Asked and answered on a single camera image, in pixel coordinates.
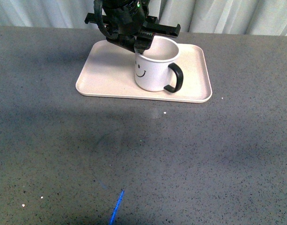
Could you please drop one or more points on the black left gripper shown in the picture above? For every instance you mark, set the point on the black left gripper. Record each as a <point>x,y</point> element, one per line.
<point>127,24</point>

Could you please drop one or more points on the white smiley mug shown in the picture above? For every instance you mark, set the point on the white smiley mug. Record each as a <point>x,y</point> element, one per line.
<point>155,68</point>

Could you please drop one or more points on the beige rectangular tray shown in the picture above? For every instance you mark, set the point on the beige rectangular tray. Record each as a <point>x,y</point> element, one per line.
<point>109,72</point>

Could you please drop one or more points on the grey curtain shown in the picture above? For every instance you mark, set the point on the grey curtain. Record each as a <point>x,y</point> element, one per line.
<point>252,17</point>

